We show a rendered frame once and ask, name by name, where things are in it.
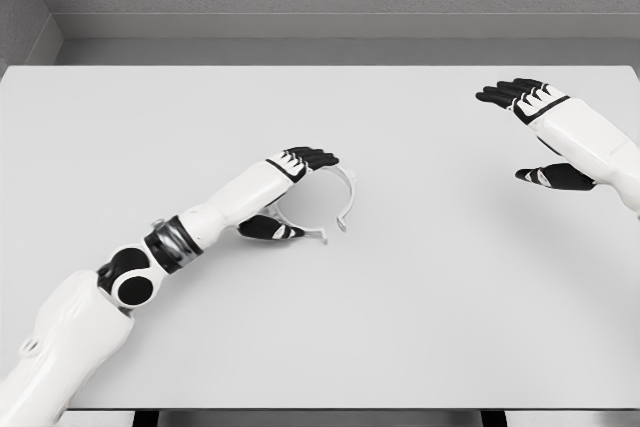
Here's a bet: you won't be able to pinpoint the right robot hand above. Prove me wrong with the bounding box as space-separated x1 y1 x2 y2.
475 78 614 193

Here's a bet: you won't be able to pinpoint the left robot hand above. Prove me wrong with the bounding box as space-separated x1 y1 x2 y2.
215 146 340 244

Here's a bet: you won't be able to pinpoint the white table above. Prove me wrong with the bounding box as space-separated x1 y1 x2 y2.
0 64 640 427

